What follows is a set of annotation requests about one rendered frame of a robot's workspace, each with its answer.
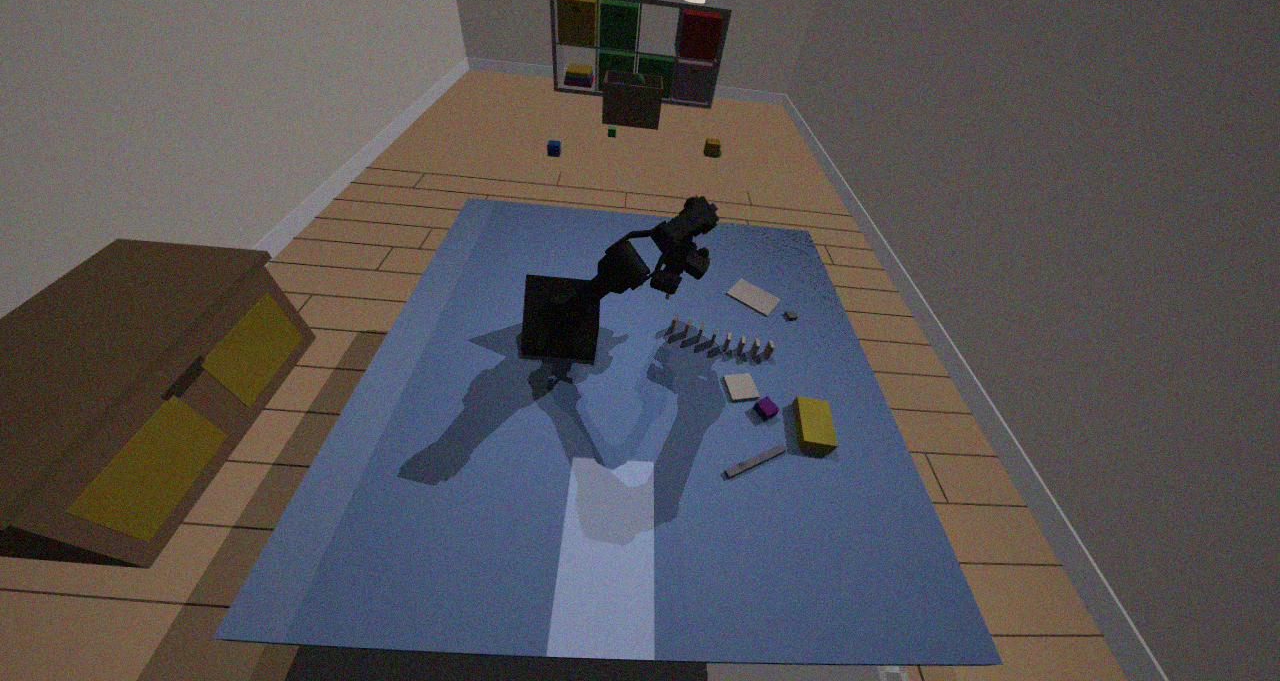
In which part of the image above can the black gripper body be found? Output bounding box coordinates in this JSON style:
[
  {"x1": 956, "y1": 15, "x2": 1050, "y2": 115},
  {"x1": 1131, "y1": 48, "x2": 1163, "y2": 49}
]
[{"x1": 650, "y1": 242, "x2": 698, "y2": 294}]

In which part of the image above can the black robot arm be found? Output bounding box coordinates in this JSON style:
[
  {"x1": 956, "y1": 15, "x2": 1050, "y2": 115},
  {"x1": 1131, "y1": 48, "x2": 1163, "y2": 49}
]
[{"x1": 538, "y1": 196, "x2": 719, "y2": 342}]

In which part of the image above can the small purple block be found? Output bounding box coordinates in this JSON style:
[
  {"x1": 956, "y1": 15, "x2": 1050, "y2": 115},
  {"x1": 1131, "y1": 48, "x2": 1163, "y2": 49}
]
[{"x1": 753, "y1": 396, "x2": 780, "y2": 421}]

